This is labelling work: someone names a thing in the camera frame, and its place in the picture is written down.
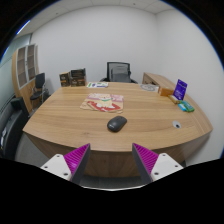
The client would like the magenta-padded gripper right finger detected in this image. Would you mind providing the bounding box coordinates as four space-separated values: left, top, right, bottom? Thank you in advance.
131 143 184 185

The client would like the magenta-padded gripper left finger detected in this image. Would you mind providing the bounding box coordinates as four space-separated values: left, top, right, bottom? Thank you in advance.
40 143 92 185

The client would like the black computer mouse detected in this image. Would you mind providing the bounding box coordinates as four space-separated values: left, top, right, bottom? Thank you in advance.
106 115 128 133

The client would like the dog print mouse pad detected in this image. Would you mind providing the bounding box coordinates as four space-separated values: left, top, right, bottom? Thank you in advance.
79 92 125 114

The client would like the blue small box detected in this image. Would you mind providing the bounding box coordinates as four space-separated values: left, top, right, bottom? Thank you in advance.
177 102 188 112

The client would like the pale yellow small box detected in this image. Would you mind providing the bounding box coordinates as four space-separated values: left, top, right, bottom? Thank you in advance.
167 94 181 105

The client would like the green small box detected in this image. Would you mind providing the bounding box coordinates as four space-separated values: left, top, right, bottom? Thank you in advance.
180 100 195 113

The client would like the orange-brown small box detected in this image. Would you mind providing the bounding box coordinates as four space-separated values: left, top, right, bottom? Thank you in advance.
158 86 175 98

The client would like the white round-print sheet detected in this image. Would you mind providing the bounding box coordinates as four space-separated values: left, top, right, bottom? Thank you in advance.
139 83 160 93

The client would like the black sofa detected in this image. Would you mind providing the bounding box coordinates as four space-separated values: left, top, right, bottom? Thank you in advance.
0 96 29 159

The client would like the white green paper leaflet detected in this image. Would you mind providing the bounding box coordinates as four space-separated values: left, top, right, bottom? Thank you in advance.
86 81 110 89

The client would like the purple sign stand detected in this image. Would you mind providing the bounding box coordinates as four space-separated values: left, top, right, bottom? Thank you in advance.
173 78 188 101

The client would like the dark brown carton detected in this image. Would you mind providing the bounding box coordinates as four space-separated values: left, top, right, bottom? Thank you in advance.
59 71 72 88

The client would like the wooden side cabinet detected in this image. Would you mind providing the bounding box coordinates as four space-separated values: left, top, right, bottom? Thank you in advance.
142 72 176 90

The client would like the small black chair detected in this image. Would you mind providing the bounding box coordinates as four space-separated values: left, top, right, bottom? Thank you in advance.
29 72 51 108

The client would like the black box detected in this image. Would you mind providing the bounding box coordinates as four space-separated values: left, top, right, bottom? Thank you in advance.
70 68 87 79

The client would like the grey mesh office chair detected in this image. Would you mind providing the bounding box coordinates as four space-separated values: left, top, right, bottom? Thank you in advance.
99 61 138 84

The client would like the wooden shelf unit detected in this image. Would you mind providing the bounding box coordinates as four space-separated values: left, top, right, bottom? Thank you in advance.
11 43 40 113

